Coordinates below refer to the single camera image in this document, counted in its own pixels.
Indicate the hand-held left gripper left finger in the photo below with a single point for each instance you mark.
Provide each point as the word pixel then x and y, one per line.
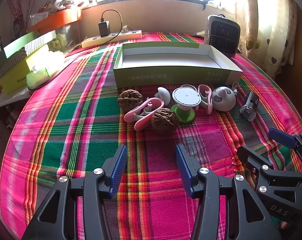
pixel 118 170

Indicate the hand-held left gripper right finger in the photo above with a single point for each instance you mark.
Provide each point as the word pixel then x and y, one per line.
pixel 184 170

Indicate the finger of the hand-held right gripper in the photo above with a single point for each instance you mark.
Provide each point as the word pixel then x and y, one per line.
pixel 251 160
pixel 282 137

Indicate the black clear-capped gadget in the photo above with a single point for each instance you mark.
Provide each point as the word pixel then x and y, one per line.
pixel 249 106

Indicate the pink plastic clip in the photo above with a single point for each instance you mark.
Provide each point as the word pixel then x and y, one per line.
pixel 141 123
pixel 209 102

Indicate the brown walnut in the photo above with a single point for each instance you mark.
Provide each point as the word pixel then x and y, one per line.
pixel 165 120
pixel 129 100

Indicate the white round panda gadget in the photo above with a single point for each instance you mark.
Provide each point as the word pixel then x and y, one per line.
pixel 224 101

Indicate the green spool with white top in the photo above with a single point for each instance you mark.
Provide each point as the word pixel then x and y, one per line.
pixel 186 97

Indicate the grey mushroom-shaped knob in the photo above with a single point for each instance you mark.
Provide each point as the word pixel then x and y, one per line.
pixel 164 95

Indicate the white round cap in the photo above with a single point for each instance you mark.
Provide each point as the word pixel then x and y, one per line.
pixel 188 86

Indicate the green cardboard box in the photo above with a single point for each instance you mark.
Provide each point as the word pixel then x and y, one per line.
pixel 171 76

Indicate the person's right hand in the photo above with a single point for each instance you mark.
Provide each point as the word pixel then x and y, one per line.
pixel 283 226

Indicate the plaid tablecloth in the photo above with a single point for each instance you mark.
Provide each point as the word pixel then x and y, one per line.
pixel 90 120

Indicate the heart-print curtain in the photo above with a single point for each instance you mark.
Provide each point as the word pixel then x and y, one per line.
pixel 268 25

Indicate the small grey heater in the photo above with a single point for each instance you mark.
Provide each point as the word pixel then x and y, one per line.
pixel 223 35

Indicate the beige power strip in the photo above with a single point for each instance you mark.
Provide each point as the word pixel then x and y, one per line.
pixel 110 38

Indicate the brown cone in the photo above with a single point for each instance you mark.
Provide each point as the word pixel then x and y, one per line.
pixel 199 33

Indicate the yellow-green box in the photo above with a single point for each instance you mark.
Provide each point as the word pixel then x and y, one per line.
pixel 18 75

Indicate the white plug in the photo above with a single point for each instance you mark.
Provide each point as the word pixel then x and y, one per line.
pixel 126 28

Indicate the black charger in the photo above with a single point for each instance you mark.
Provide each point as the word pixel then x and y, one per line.
pixel 104 29

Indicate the black window clip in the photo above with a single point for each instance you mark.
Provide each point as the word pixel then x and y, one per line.
pixel 205 4

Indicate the green and white box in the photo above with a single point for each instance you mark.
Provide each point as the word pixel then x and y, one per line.
pixel 28 42

